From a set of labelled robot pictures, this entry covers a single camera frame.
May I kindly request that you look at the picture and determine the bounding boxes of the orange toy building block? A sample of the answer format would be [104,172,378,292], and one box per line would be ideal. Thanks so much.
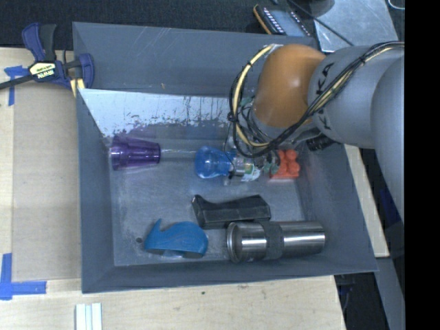
[269,148,300,179]

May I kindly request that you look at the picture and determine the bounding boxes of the black wedge-shaped block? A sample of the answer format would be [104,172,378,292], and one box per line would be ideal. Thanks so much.
[190,194,273,230]

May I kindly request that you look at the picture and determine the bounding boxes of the grey metal bin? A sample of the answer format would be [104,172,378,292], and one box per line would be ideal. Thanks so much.
[71,21,380,294]

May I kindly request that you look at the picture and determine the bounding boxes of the silver metal cylinder black band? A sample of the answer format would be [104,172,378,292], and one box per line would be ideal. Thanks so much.
[225,219,327,265]

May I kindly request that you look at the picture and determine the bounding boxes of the blue curved plastic piece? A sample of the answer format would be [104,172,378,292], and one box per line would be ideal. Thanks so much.
[143,218,210,260]

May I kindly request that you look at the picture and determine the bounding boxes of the purple plastic cup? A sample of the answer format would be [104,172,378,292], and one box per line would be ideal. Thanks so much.
[109,135,162,172]

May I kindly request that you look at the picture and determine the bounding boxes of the brown cardboard board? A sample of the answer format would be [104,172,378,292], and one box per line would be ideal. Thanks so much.
[11,80,84,283]

